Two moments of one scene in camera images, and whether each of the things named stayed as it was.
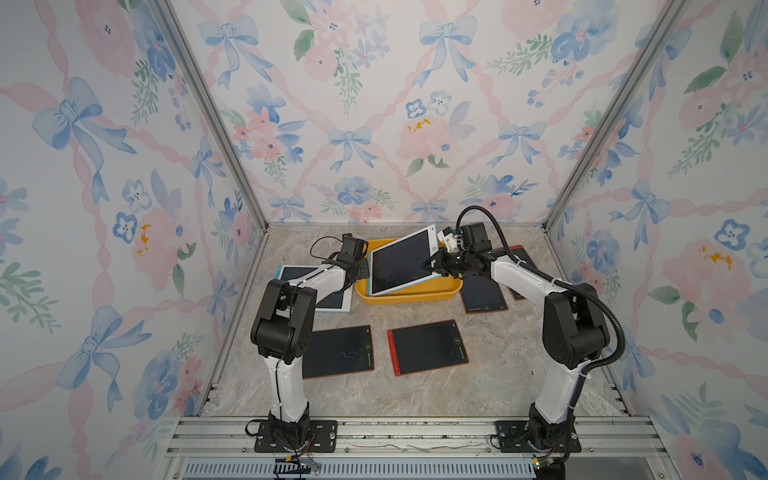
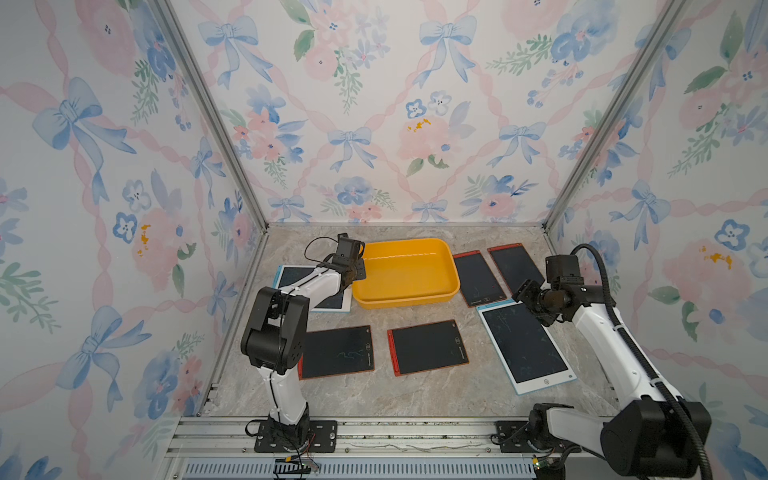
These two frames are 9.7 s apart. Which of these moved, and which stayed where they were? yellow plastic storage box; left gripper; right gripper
Moved: yellow plastic storage box; right gripper
Stayed: left gripper
